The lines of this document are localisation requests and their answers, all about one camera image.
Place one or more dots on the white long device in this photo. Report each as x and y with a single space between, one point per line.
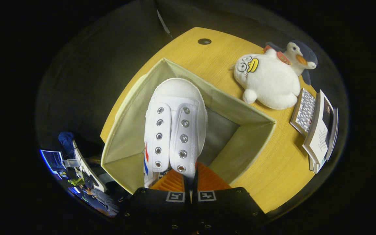
85 169

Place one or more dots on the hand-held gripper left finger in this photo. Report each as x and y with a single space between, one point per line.
155 209

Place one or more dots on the white portrait cover book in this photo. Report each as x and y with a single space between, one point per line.
321 130

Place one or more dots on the white duck plush toy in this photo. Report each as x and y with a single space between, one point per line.
269 85

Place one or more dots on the beige fabric storage box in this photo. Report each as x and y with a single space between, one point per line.
129 137

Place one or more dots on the blue cloth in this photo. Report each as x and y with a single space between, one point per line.
65 138

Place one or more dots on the small yellow-green object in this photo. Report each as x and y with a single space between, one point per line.
76 181

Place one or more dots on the computer monitor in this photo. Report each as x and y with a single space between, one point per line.
52 160

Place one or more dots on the teal and white book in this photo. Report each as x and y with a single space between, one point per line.
317 166

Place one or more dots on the grey patterned book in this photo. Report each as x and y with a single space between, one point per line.
304 112

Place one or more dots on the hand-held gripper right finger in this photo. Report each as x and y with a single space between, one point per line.
227 209

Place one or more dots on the penguin plush toy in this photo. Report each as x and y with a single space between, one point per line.
307 50

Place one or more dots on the white canvas shoe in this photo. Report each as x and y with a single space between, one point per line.
175 98

